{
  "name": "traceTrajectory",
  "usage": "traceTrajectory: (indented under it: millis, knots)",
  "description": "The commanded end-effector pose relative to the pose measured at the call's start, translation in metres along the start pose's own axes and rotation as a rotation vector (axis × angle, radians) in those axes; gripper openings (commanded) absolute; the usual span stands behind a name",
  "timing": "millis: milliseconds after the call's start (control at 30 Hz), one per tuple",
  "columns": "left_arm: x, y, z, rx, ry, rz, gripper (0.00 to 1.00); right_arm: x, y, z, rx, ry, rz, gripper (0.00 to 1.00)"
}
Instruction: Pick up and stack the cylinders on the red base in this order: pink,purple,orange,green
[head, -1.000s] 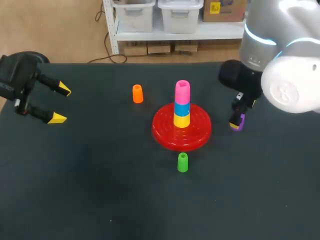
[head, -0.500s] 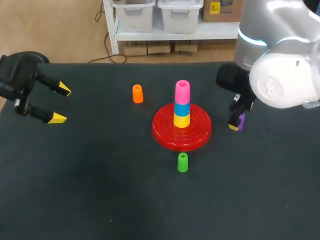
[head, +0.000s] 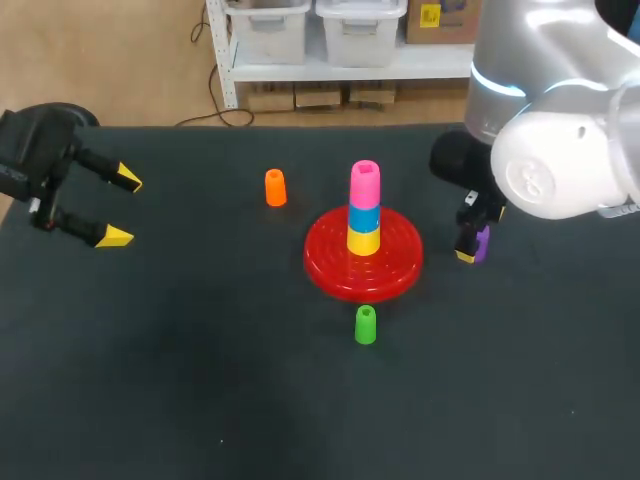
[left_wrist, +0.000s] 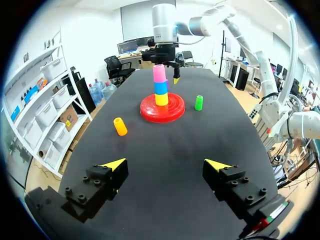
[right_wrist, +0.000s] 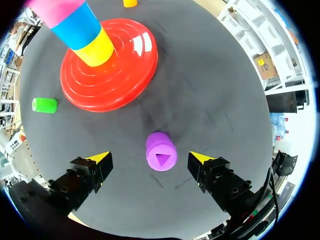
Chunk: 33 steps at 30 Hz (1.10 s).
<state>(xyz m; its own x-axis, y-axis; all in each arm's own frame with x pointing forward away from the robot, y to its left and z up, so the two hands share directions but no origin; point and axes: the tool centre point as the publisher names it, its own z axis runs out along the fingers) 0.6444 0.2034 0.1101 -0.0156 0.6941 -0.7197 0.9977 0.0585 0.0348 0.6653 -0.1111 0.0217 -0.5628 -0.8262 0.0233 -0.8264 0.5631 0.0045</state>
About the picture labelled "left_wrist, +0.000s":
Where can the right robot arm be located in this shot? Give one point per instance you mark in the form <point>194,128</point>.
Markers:
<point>163,23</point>

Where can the orange cylinder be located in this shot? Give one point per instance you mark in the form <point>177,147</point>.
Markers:
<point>120,127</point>

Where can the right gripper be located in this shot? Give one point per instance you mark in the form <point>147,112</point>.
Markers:
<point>165,53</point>

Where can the blue cylinder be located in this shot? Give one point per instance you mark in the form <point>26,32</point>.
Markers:
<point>160,88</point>

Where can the purple cylinder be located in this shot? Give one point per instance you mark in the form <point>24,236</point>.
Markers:
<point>167,85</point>

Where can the pink cylinder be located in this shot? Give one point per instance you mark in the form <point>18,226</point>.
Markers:
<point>159,73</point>

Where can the red round base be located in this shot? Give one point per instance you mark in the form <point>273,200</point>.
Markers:
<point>162,113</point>

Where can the green cylinder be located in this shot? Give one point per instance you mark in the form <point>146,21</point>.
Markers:
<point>199,103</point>

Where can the yellow cylinder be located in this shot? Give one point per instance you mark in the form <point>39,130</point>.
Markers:
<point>161,99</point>

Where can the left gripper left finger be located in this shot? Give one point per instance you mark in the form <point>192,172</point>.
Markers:
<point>100,182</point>

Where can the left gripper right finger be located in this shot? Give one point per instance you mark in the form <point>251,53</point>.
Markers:
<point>235,185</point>

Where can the person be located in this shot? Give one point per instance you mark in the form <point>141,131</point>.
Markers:
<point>149,53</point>

